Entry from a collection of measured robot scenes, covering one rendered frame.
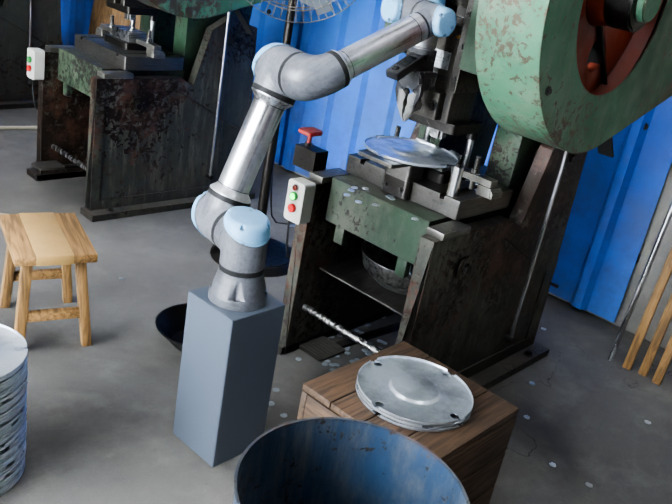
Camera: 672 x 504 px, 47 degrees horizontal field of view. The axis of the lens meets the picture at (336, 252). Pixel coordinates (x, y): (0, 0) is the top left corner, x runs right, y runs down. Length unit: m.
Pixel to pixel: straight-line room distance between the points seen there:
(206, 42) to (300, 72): 1.84
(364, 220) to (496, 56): 0.72
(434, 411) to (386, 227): 0.68
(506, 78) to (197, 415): 1.17
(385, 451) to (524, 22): 0.99
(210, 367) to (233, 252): 0.32
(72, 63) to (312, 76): 2.01
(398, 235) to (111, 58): 1.78
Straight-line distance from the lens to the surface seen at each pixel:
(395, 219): 2.29
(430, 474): 1.56
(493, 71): 1.95
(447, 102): 2.34
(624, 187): 3.39
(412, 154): 2.32
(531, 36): 1.85
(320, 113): 4.30
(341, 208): 2.43
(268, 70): 1.96
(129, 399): 2.38
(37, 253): 2.45
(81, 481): 2.10
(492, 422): 1.93
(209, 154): 3.85
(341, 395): 1.87
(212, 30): 3.68
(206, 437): 2.13
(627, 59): 2.43
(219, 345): 1.97
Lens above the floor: 1.37
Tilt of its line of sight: 23 degrees down
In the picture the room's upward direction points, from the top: 11 degrees clockwise
